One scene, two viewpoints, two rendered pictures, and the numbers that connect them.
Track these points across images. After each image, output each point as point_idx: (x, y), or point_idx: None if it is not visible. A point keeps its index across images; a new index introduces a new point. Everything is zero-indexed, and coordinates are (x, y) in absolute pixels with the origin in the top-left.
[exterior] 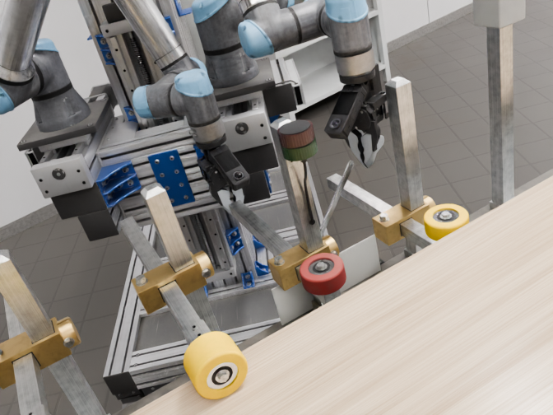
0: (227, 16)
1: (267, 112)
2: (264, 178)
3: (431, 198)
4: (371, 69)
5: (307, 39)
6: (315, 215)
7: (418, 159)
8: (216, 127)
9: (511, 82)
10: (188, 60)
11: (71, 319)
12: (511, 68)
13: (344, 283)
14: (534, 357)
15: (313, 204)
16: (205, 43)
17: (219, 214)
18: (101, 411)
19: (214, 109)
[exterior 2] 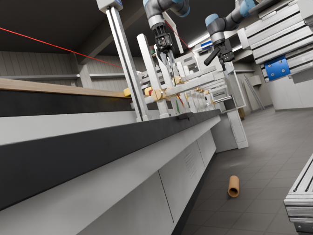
0: None
1: (295, 24)
2: (261, 69)
3: (153, 91)
4: (150, 28)
5: (172, 10)
6: (163, 77)
7: (146, 69)
8: (211, 39)
9: (115, 42)
10: (237, 3)
11: (186, 81)
12: (113, 34)
13: (149, 95)
14: None
15: (162, 73)
16: None
17: None
18: (189, 105)
19: (209, 32)
